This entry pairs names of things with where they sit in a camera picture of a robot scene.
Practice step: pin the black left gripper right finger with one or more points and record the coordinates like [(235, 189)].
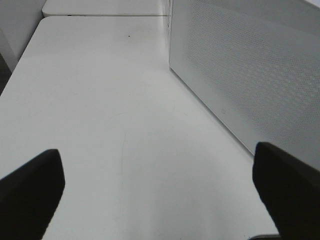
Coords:
[(289, 190)]

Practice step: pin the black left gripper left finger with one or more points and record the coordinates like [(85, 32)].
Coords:
[(30, 195)]

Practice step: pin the white microwave door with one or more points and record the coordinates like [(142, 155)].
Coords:
[(256, 65)]

